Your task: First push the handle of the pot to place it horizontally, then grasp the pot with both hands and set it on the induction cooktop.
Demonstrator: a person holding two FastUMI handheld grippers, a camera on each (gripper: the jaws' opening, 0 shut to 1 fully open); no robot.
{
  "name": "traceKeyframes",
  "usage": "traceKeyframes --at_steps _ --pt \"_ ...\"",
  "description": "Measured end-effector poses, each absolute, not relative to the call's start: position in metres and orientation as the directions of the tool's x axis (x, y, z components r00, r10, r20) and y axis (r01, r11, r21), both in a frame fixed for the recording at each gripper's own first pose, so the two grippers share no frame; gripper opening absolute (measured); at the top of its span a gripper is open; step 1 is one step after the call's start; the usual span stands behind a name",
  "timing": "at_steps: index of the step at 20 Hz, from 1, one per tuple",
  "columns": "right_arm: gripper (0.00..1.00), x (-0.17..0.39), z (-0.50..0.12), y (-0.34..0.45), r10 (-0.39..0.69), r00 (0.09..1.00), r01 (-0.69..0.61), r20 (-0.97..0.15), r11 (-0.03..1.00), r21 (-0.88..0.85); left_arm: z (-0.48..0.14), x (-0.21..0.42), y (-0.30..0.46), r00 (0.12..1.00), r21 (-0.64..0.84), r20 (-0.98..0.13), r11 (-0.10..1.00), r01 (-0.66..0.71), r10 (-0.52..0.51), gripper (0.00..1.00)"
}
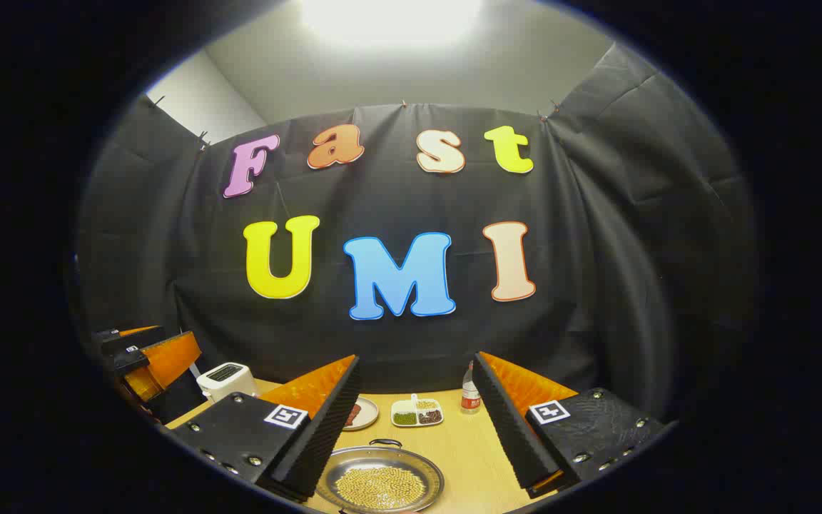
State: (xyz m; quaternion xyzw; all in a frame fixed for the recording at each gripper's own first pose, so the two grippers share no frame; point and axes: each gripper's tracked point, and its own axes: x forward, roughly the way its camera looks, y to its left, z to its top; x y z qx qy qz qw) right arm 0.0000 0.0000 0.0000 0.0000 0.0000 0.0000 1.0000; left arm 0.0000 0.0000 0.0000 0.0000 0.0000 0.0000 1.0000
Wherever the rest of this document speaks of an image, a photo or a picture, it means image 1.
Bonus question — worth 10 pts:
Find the pile of yellow soybeans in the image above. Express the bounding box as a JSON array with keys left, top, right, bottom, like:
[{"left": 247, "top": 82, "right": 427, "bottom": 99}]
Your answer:
[{"left": 335, "top": 466, "right": 427, "bottom": 510}]

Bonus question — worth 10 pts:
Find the white divided dish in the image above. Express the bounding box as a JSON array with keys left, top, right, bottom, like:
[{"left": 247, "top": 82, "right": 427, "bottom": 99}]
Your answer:
[{"left": 390, "top": 393, "right": 445, "bottom": 428}]

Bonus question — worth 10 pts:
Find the clear plastic water bottle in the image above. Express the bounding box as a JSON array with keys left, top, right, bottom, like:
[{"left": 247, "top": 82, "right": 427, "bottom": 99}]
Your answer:
[{"left": 460, "top": 361, "right": 482, "bottom": 415}]

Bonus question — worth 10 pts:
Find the steel pot with black handles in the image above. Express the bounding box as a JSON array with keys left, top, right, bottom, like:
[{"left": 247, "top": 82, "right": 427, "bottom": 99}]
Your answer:
[{"left": 315, "top": 438, "right": 446, "bottom": 514}]

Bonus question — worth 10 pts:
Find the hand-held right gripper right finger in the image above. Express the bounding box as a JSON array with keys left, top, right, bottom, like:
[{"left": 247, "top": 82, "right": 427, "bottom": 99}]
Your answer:
[{"left": 472, "top": 351, "right": 669, "bottom": 500}]

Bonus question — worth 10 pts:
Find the white oval plate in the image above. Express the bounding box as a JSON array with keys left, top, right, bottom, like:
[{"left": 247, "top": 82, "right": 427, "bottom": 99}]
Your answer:
[{"left": 343, "top": 397, "right": 380, "bottom": 432}]

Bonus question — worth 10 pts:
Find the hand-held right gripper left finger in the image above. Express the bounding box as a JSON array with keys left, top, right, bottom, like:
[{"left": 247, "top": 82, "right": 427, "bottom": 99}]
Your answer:
[{"left": 166, "top": 354, "right": 362, "bottom": 505}]

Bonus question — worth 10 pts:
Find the white toaster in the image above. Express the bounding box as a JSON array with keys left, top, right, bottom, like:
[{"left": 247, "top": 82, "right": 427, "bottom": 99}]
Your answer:
[{"left": 196, "top": 363, "right": 260, "bottom": 404}]

